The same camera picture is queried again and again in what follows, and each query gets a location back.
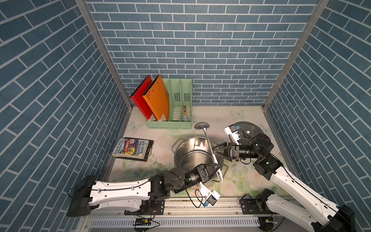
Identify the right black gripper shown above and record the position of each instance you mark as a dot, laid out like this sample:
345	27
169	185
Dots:
234	152

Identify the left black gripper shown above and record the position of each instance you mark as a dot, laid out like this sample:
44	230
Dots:
202	173

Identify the steel pot lid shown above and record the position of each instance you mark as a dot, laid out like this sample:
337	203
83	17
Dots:
247	131

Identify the stainless steel pot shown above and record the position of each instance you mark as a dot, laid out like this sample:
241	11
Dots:
189	153

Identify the steel ladle spoon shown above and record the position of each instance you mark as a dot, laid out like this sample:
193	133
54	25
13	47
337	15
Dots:
210	148

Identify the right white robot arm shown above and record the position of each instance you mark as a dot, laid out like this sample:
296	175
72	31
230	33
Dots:
315	213

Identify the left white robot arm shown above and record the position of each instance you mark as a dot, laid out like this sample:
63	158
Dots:
137	196

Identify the small booklet in rack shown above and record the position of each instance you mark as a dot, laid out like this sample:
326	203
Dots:
185	114

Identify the floral table mat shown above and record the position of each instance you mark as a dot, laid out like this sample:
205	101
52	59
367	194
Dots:
239	177

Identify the green file organizer rack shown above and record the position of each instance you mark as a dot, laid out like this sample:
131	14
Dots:
180	94

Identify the colourful paperback book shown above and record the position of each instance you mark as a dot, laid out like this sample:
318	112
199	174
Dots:
133	149

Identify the orange folder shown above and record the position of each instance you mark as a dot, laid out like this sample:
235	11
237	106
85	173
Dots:
157	98

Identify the red folder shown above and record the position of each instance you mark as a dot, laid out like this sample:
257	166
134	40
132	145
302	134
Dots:
138	99

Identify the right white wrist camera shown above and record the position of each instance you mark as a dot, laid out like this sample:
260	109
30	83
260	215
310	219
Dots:
233	132

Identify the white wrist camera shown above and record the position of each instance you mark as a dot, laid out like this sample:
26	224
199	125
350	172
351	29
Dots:
233	132
210	196

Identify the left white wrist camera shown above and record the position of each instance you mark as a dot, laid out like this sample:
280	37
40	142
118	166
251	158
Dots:
210	196

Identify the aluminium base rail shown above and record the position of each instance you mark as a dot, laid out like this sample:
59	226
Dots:
179	213

